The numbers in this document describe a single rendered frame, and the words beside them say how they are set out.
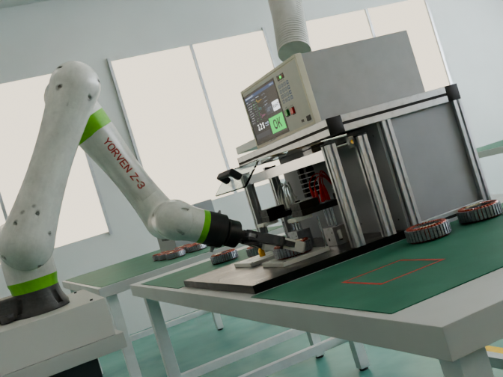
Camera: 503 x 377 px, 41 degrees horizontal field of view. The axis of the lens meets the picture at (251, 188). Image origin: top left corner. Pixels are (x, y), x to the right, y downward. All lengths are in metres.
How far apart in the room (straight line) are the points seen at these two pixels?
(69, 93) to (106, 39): 5.23
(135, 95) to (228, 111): 0.99
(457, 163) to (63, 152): 1.07
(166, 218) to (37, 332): 0.42
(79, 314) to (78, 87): 0.56
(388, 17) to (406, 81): 6.20
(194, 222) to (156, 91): 5.13
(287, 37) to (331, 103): 1.39
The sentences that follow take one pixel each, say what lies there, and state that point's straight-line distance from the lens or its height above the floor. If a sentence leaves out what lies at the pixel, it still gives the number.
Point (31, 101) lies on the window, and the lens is 6.64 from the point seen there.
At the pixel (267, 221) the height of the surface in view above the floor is 0.88.
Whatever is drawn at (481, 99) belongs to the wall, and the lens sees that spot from 8.73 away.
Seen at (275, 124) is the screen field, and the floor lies 1.17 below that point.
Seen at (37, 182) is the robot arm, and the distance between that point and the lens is 1.65.
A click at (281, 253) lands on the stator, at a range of 1.86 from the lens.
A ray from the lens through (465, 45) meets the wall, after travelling 8.78.
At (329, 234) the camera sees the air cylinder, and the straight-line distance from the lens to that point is 1.95.
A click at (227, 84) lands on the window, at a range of 7.08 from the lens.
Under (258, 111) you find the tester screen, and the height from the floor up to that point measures 1.23.
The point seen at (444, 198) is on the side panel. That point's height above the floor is 0.82.
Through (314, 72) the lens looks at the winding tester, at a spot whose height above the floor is 1.26.
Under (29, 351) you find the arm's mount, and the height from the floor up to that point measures 0.78.
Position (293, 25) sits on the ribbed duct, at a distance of 3.29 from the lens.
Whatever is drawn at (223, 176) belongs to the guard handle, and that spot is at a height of 1.05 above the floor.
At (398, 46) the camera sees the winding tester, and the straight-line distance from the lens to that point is 2.06.
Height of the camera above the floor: 1.00
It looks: level
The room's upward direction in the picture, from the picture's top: 17 degrees counter-clockwise
